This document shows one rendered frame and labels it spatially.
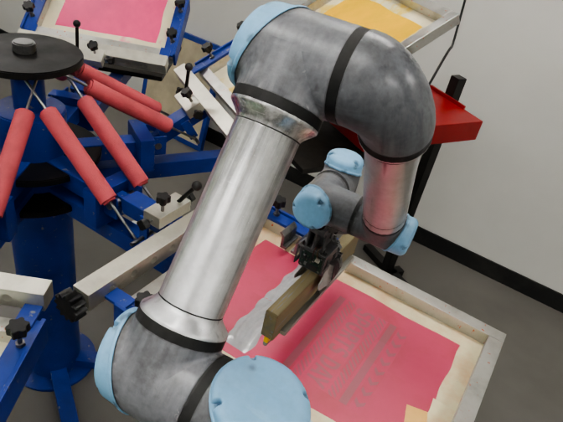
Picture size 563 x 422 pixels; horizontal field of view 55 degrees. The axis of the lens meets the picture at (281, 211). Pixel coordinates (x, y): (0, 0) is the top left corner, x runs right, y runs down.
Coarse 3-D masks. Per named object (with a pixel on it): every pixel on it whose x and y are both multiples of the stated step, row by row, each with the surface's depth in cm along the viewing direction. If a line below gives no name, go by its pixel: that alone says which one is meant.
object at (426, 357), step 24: (264, 240) 159; (264, 264) 150; (288, 264) 152; (264, 288) 142; (336, 288) 147; (312, 312) 138; (384, 312) 142; (408, 336) 137; (432, 336) 138; (408, 360) 130; (432, 360) 131; (432, 384) 125
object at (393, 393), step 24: (240, 288) 140; (240, 312) 133; (264, 336) 128; (288, 336) 130; (312, 384) 119; (384, 384) 123; (408, 384) 124; (312, 408) 114; (336, 408) 115; (384, 408) 117
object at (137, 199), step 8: (136, 192) 152; (128, 200) 149; (136, 200) 149; (144, 200) 150; (152, 200) 151; (128, 208) 149; (136, 208) 147; (144, 208) 147; (128, 216) 151; (136, 216) 149; (168, 224) 143
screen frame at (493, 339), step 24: (360, 264) 152; (144, 288) 129; (384, 288) 149; (408, 288) 147; (432, 312) 144; (456, 312) 142; (480, 336) 139; (504, 336) 138; (480, 360) 129; (480, 384) 123
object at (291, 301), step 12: (348, 240) 134; (348, 252) 136; (312, 276) 120; (288, 288) 116; (300, 288) 116; (312, 288) 122; (276, 300) 112; (288, 300) 113; (300, 300) 117; (276, 312) 109; (288, 312) 114; (264, 324) 111; (276, 324) 110
